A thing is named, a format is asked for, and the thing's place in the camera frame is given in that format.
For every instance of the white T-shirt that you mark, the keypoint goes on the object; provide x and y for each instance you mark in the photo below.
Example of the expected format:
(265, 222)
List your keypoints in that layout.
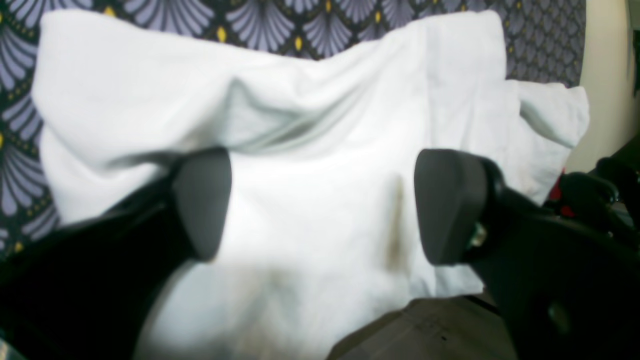
(321, 235)

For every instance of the patterned fan-print tablecloth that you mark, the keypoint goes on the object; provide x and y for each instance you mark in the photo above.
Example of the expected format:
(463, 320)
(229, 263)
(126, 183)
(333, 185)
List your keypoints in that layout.
(545, 43)

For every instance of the red black table clamp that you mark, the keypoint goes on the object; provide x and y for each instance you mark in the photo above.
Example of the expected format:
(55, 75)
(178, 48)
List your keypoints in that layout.
(555, 201)

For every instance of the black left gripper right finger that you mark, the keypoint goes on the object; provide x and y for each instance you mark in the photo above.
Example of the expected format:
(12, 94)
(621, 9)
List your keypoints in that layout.
(565, 291)

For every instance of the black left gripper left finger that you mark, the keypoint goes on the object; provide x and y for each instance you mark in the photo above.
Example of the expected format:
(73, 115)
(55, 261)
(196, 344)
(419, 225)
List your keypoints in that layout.
(85, 291)

